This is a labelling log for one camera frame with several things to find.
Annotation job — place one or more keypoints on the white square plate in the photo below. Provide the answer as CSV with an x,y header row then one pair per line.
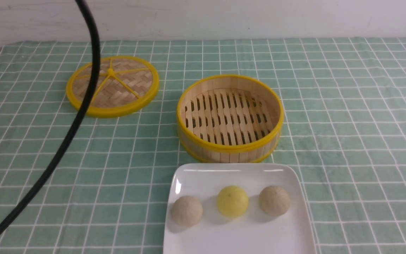
x,y
253,233

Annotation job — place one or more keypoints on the white steamed bun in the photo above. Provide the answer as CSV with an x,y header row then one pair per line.
x,y
187,211
274,201

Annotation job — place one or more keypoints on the yellow steamed bun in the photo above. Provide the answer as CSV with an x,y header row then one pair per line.
x,y
232,201

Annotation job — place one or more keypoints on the green checkered tablecloth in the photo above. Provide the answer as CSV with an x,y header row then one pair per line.
x,y
344,135

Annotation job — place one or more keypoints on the yellow bamboo steamer basket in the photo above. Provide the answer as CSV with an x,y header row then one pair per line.
x,y
229,118

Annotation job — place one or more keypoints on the yellow bamboo steamer lid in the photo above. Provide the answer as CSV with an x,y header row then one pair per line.
x,y
125,85

